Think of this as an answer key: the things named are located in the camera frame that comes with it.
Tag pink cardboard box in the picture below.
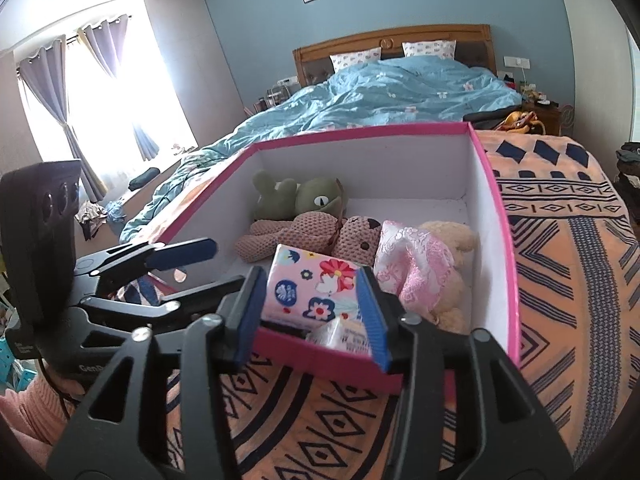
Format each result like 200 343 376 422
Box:
142 121 521 395

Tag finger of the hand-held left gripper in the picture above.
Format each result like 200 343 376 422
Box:
80 274 253 330
75 237 218 293

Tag pink floral tissue pack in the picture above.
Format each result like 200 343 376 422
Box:
260 244 368 333

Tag green frog plush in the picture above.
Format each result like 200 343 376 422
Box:
251 170 346 221

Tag pink knitted bunny plush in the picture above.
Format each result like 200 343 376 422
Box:
235 211 383 267

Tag purple curtain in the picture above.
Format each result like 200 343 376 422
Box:
82 14 161 162
17 35 108 203

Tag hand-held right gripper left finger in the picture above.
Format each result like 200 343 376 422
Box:
47 265 268 480

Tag beige fluffy plush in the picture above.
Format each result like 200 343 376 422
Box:
417 220 478 335

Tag person's left forearm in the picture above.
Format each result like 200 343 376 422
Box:
0 372 76 448

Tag black cloth bundle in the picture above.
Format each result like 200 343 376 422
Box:
128 166 161 192

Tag wooden headboard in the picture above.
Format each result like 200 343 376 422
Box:
292 24 497 86

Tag white printed pillow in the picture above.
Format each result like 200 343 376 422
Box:
330 46 383 73
402 40 457 59

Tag wooden nightstand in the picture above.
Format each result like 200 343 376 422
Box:
520 100 563 136

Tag blue duvet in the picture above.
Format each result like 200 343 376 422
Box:
120 55 523 246

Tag bedside bottles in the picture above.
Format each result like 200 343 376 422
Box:
244 85 293 117

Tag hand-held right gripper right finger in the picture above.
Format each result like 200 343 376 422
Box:
356 265 573 480

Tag yellow red bag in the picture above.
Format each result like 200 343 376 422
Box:
500 109 545 135

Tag black bag on bed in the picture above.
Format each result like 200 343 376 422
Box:
614 142 640 196

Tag pink brocade drawstring pouch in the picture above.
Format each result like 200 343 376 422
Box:
372 220 456 311

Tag colourful clothes heap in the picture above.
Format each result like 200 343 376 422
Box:
75 199 126 242

